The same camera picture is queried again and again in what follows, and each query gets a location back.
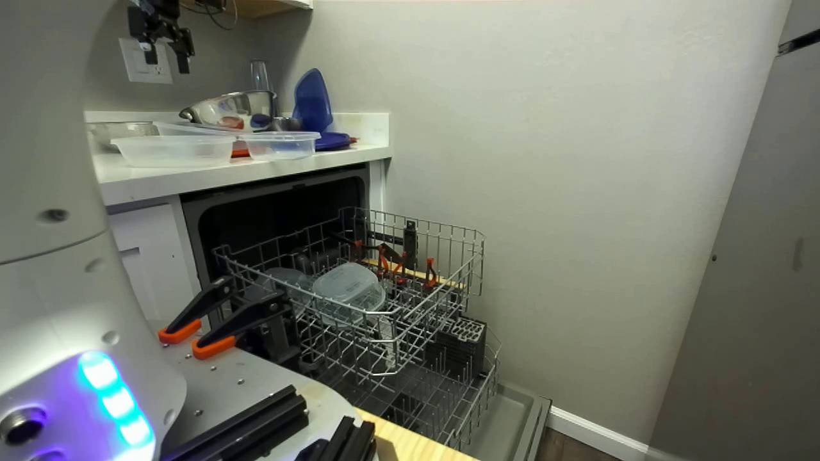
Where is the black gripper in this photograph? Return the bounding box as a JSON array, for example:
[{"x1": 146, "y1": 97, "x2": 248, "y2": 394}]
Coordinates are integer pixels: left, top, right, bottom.
[{"x1": 129, "y1": 0, "x2": 194, "y2": 74}]

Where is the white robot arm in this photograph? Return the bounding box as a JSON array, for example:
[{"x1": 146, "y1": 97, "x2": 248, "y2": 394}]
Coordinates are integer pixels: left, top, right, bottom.
[{"x1": 0, "y1": 0, "x2": 187, "y2": 461}]

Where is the stainless steel mixing bowl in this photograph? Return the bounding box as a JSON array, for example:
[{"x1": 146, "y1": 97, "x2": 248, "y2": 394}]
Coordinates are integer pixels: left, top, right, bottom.
[{"x1": 180, "y1": 93, "x2": 255, "y2": 126}]

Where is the clear plastic container in rack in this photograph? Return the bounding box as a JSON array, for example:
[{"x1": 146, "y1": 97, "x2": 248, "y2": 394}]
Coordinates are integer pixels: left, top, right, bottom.
[{"x1": 311, "y1": 262, "x2": 387, "y2": 321}]

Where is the white upper dishwasher rack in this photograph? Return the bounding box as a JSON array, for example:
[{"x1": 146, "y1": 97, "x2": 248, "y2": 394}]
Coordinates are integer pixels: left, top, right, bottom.
[{"x1": 215, "y1": 208, "x2": 485, "y2": 380}]

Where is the lower dishwasher rack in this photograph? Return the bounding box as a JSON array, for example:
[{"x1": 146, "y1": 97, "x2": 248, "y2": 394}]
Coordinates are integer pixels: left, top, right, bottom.
[{"x1": 320, "y1": 317, "x2": 498, "y2": 454}]

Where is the clear rectangular container on counter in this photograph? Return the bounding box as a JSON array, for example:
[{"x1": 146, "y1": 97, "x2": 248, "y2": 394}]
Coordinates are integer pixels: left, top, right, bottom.
[{"x1": 114, "y1": 135, "x2": 233, "y2": 170}]

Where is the blue plastic pitcher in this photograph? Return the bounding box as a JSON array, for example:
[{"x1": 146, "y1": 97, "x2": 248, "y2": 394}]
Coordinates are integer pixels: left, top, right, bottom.
[{"x1": 296, "y1": 70, "x2": 333, "y2": 133}]

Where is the white cabinet door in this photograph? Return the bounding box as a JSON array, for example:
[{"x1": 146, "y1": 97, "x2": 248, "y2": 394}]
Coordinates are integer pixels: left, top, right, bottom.
[{"x1": 111, "y1": 200, "x2": 199, "y2": 326}]

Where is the blue plastic lid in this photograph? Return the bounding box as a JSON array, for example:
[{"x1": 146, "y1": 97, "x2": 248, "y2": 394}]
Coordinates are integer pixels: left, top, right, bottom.
[{"x1": 316, "y1": 130, "x2": 356, "y2": 152}]

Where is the left orange black clamp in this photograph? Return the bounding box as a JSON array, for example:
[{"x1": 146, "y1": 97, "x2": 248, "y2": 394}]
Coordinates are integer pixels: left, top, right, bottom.
[{"x1": 156, "y1": 276, "x2": 233, "y2": 345}]

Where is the open dishwasher door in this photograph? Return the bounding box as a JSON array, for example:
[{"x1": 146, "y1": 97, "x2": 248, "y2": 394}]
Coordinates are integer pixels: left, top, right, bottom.
[{"x1": 466, "y1": 381, "x2": 551, "y2": 461}]

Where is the white wall outlet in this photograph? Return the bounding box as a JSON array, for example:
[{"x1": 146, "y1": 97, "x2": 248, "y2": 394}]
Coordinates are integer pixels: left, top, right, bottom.
[{"x1": 121, "y1": 39, "x2": 171, "y2": 85}]

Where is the wooden handled utensil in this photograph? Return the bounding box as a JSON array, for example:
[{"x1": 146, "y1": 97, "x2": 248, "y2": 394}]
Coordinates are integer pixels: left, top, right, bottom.
[{"x1": 369, "y1": 256, "x2": 465, "y2": 290}]

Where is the white round robot base plate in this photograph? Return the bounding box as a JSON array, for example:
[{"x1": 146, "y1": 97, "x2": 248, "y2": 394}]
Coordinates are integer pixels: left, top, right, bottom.
[{"x1": 162, "y1": 337, "x2": 356, "y2": 461}]

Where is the black aluminium rail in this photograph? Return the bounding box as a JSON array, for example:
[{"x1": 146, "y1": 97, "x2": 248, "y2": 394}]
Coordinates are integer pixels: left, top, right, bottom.
[{"x1": 162, "y1": 385, "x2": 308, "y2": 461}]

